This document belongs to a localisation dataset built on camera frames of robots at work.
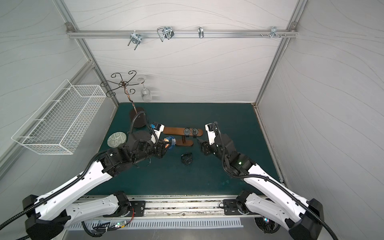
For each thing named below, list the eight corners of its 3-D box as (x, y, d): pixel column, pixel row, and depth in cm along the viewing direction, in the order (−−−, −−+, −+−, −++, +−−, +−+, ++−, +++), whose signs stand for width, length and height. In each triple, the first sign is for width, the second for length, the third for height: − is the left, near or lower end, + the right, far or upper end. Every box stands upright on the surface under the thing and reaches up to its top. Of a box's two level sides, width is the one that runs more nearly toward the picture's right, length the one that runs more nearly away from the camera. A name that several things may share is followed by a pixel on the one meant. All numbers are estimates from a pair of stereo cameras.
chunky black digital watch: (181, 164, 89) (180, 162, 86) (181, 154, 93) (181, 152, 91) (192, 164, 89) (192, 162, 86) (192, 154, 93) (192, 152, 91)
